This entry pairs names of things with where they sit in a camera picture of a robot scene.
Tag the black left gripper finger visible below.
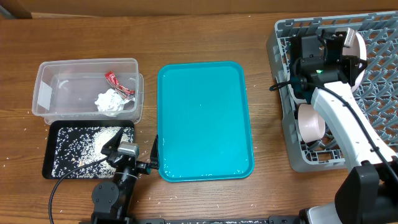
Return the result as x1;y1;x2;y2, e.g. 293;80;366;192
101;128;124;156
150;135;159;170

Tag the large white plate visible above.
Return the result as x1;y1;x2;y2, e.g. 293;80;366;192
343;32;367;93

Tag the white tissue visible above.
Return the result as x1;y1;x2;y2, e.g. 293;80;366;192
95;88;135;117

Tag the grey bowl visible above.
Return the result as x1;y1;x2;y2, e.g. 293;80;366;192
287;75;312;104

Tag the red snack wrapper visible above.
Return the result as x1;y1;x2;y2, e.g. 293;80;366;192
104;72;135;98

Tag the white bowl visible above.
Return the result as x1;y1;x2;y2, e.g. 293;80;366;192
298;104;326;143

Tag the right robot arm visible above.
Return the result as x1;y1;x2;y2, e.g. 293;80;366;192
289;28;397;223

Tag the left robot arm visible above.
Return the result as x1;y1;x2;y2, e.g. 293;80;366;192
91;129;159;224

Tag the grey dish rack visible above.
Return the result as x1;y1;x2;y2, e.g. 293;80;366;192
266;11;397;172

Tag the black tray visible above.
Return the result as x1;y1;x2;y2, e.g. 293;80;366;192
42;120;135;179

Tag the teal plastic tray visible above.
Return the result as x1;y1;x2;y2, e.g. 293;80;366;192
157;61;254;182

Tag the clear plastic bin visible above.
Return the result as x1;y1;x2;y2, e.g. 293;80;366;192
32;58;144;124

